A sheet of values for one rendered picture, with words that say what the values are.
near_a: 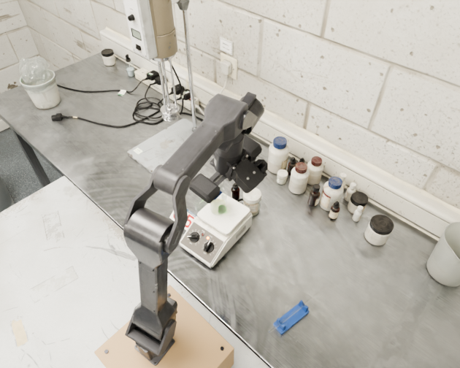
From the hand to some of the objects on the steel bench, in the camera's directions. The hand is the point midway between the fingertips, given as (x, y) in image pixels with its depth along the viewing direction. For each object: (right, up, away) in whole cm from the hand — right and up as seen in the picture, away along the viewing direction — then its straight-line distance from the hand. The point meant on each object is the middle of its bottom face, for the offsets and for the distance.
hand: (225, 179), depth 84 cm
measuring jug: (+64, -25, +22) cm, 72 cm away
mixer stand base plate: (-21, +14, +58) cm, 63 cm away
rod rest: (+17, -36, +11) cm, 42 cm away
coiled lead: (-41, +29, +72) cm, 88 cm away
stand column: (-13, +21, +63) cm, 68 cm away
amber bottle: (+29, -8, +38) cm, 48 cm away
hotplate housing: (-2, -17, +30) cm, 34 cm away
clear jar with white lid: (+8, -10, +36) cm, 38 cm away
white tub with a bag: (-80, +36, +79) cm, 118 cm away
